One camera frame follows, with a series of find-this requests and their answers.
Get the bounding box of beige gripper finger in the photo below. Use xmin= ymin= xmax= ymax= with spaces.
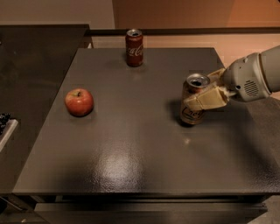
xmin=183 ymin=82 xmax=235 ymax=110
xmin=207 ymin=68 xmax=225 ymax=86

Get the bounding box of orange soda can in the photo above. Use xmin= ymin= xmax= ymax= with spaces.
xmin=180 ymin=73 xmax=210 ymax=126

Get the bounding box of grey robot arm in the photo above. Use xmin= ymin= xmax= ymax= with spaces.
xmin=183 ymin=46 xmax=280 ymax=110

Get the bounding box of red coke can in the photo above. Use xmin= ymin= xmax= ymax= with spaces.
xmin=125 ymin=29 xmax=144 ymax=67

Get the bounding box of dark lower table shelf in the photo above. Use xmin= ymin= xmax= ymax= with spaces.
xmin=35 ymin=202 xmax=267 ymax=224

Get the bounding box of red apple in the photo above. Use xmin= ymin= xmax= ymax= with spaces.
xmin=65 ymin=88 xmax=95 ymax=117

